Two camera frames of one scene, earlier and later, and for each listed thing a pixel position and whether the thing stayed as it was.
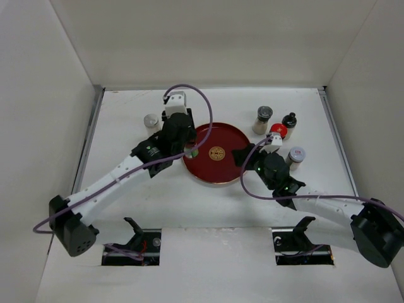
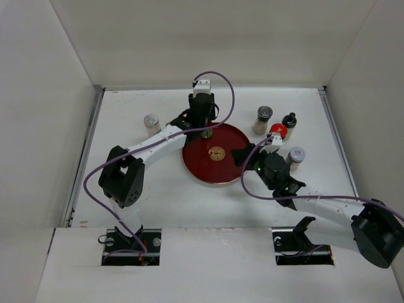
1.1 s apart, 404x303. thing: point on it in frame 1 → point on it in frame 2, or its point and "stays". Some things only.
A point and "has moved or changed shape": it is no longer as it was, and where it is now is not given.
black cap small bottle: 290,121 stays
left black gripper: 191,135 → 211,116
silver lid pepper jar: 295,158 stays
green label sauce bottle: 193,154 has moved or changed shape
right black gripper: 240,154 stays
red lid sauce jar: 280,128 stays
